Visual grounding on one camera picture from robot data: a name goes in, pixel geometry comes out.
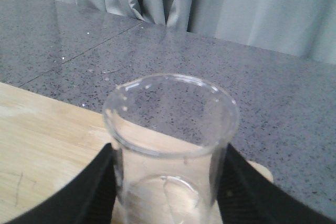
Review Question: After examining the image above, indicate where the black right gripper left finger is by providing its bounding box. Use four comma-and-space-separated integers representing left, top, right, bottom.
8, 144, 117, 223

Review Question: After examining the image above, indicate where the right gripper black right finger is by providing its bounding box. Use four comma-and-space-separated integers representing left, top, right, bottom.
216, 145, 335, 223

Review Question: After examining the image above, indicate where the small glass beaker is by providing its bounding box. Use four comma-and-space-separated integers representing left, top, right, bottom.
103, 73, 239, 223

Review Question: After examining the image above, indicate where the wooden cutting board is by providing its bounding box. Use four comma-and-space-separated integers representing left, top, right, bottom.
0, 81, 274, 224

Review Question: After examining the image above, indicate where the grey curtain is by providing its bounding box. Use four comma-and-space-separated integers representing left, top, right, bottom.
57, 0, 335, 64

